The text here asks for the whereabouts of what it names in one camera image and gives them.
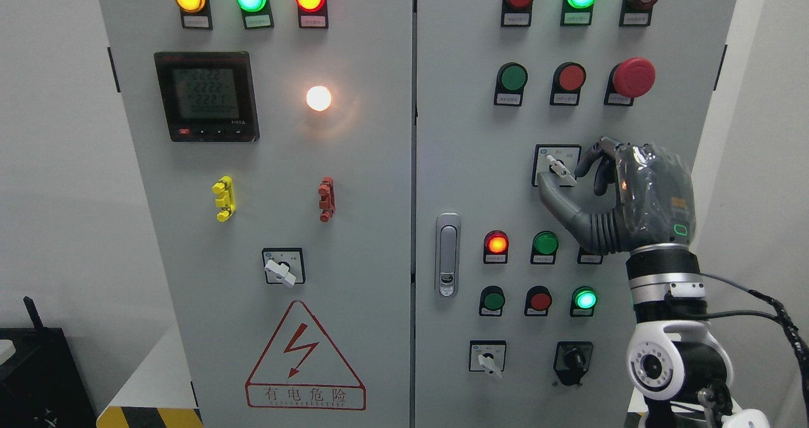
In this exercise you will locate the red push button upper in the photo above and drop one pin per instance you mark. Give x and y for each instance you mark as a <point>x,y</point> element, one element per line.
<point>569,78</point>

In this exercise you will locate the yellow toggle handle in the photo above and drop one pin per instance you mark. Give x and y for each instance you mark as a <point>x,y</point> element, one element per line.
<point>224,198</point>

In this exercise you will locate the red indicator light top right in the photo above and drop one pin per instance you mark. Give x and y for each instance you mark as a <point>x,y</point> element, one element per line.
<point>516,13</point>

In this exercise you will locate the red emergency stop button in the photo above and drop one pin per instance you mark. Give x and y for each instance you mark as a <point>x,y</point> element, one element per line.
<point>629,80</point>

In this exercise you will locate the black digital power meter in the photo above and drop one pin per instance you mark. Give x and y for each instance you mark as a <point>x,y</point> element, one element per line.
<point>208,96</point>

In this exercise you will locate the red push button lower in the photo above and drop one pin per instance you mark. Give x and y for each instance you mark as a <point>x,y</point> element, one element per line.
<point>537,302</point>

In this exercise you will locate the gray electrical cabinet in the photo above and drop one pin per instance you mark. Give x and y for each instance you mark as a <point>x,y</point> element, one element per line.
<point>412,132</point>

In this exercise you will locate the red electrical danger sign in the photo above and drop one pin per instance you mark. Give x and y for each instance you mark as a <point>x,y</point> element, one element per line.
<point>301,367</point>

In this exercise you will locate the dark red buzzer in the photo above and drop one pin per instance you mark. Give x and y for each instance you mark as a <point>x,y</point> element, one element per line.
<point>636,13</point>

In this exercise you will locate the green push button lower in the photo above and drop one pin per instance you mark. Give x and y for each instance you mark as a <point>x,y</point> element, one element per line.
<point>491,303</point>

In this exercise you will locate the red toggle handle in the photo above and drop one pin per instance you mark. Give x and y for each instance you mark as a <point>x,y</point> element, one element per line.
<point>327,199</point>

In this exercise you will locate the black device with antenna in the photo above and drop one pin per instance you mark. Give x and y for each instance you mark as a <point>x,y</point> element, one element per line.
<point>40,383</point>

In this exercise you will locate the red-orange indicator light top left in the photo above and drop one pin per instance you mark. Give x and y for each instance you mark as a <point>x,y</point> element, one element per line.
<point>312,13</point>

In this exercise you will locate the black selector knob switch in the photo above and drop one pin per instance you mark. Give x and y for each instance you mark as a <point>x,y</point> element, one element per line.
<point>572,361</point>

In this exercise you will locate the lit red indicator middle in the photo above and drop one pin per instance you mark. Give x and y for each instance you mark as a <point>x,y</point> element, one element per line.
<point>496,246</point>

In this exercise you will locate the gray rotary switch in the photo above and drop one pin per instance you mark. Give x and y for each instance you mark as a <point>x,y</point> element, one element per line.
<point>487,357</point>
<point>559,160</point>

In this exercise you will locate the green push button upper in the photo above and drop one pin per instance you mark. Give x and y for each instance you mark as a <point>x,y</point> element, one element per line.
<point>510,83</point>

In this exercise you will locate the silver door latch handle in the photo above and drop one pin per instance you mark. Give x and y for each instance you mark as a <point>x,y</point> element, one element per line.
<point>447,228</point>

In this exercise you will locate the white glowing indicator lamp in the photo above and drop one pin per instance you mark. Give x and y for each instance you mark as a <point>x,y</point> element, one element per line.
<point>319,98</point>

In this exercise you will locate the green indicator middle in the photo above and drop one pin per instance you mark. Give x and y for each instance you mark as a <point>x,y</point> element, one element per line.
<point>544,248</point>

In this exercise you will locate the yellow indicator light top left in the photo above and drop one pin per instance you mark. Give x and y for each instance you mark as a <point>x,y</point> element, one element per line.
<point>195,14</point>

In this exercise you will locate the green indicator light top left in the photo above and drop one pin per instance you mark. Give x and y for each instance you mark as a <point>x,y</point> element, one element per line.
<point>256,13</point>

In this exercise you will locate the gray rotary switch left door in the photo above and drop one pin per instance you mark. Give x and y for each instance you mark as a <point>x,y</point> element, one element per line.
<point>284,266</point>

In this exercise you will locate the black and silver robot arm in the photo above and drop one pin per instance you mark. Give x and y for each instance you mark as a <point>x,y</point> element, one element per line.
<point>672,355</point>

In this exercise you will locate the red push button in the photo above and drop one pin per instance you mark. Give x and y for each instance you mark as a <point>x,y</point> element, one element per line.
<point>537,302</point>
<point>569,78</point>

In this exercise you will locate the lit green button lower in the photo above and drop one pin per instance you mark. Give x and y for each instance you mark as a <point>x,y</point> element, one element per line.
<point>583,301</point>

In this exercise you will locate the green push button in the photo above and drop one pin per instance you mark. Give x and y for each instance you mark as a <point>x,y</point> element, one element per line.
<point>491,303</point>
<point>510,83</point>

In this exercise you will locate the green lit indicator top right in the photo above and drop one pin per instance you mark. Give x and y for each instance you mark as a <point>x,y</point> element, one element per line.
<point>577,13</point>

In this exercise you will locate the gray robotic right hand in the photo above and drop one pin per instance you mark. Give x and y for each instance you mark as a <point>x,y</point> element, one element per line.
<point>654,198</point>

